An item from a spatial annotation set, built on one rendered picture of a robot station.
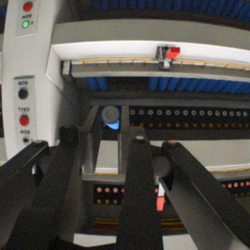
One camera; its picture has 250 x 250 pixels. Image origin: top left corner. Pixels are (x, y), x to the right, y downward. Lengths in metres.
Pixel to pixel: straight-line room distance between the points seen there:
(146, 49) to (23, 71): 0.20
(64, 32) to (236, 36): 0.28
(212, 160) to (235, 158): 0.05
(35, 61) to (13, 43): 0.06
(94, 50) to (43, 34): 0.09
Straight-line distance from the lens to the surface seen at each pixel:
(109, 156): 0.33
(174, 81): 0.40
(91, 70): 0.35
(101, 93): 0.46
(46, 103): 0.33
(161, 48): 0.32
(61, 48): 0.34
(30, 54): 0.35
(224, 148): 0.36
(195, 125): 0.48
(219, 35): 0.35
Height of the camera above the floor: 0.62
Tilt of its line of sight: 9 degrees up
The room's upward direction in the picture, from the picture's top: 180 degrees clockwise
